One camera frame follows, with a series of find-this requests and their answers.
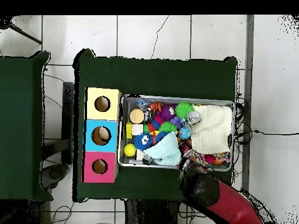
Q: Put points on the red black packet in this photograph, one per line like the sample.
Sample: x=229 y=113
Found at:
x=185 y=149

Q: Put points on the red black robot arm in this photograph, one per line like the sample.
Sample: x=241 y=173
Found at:
x=224 y=200

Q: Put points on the clear mesh bin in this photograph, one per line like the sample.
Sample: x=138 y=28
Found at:
x=122 y=161

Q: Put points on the wooden box with three holes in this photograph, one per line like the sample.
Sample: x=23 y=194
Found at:
x=91 y=136

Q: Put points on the round wooden disc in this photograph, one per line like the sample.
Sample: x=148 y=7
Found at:
x=137 y=115

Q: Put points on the orange tiger striped toy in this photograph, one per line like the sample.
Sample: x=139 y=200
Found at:
x=156 y=107

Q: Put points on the small green spiky ball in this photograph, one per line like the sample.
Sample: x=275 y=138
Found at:
x=168 y=127

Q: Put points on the blue fuzzy ball with eyes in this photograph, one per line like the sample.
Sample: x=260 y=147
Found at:
x=141 y=141

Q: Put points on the yellow block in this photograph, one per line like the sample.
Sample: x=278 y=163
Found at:
x=129 y=130

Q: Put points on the purple spiky ball with eyes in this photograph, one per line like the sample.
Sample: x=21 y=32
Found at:
x=168 y=112

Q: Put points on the mint green knit cloth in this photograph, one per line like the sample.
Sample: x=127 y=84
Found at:
x=167 y=150

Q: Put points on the yellow ball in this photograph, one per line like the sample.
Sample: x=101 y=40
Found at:
x=130 y=150

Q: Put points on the large green spiky ball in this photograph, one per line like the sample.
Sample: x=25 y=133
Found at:
x=184 y=110

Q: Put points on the cream waffle cloth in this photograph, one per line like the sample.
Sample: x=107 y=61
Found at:
x=212 y=128

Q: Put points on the green cloth side table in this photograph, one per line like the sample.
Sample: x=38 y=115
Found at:
x=21 y=126

